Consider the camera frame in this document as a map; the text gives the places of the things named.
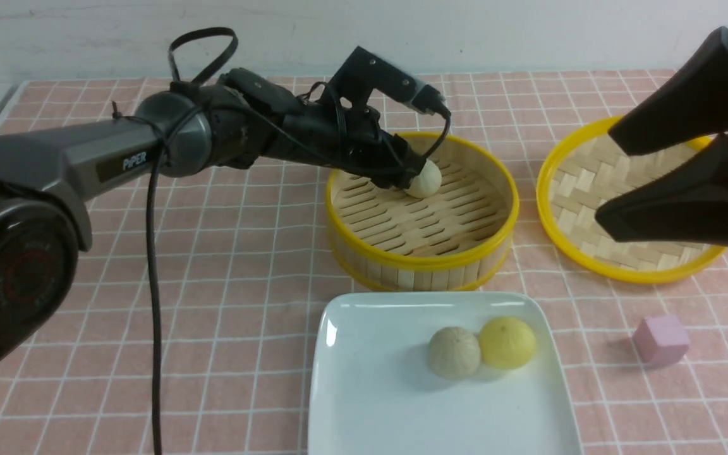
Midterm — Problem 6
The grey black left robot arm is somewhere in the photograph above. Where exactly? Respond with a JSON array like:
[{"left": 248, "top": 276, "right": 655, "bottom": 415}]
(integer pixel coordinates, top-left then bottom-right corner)
[{"left": 0, "top": 68, "right": 427, "bottom": 361}]

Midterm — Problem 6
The white square plate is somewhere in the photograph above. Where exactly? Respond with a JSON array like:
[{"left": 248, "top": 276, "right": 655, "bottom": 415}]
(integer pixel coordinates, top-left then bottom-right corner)
[{"left": 307, "top": 291, "right": 584, "bottom": 454}]

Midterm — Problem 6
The pink cube block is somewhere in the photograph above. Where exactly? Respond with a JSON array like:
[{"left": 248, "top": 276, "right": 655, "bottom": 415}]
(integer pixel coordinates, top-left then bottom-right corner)
[{"left": 632, "top": 315, "right": 690, "bottom": 368}]

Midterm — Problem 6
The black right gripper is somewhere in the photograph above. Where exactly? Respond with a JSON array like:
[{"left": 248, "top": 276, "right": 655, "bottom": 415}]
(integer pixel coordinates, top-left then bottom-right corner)
[{"left": 595, "top": 27, "right": 728, "bottom": 247}]

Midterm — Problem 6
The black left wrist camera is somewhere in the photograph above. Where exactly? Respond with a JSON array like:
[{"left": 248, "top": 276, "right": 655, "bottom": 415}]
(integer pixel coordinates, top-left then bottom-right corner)
[{"left": 329, "top": 46, "right": 451, "bottom": 120}]

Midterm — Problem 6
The yellow-rimmed woven steamer lid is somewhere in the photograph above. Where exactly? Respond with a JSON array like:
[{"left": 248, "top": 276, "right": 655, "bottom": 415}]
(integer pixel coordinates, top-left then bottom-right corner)
[{"left": 535, "top": 116, "right": 725, "bottom": 284}]

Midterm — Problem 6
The yellow-rimmed bamboo steamer basket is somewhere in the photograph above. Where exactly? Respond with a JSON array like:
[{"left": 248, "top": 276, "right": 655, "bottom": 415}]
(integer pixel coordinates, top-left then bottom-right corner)
[{"left": 325, "top": 137, "right": 519, "bottom": 292}]

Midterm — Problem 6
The white steamed bun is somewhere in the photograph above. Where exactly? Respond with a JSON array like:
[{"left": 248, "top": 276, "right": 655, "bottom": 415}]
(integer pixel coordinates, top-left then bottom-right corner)
[
  {"left": 404, "top": 159, "right": 442, "bottom": 199},
  {"left": 427, "top": 326, "right": 482, "bottom": 380}
]

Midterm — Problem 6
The pink checkered tablecloth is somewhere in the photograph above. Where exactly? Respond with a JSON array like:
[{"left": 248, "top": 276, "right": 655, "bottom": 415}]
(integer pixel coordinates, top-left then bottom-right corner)
[{"left": 0, "top": 70, "right": 728, "bottom": 454}]

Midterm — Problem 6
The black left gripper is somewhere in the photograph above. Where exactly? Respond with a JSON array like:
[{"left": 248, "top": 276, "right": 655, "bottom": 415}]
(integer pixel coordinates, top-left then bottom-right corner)
[{"left": 281, "top": 107, "right": 427, "bottom": 190}]

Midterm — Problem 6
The yellow steamed bun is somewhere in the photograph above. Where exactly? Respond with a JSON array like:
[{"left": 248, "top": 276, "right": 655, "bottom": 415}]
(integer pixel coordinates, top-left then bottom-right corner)
[{"left": 477, "top": 317, "right": 537, "bottom": 370}]

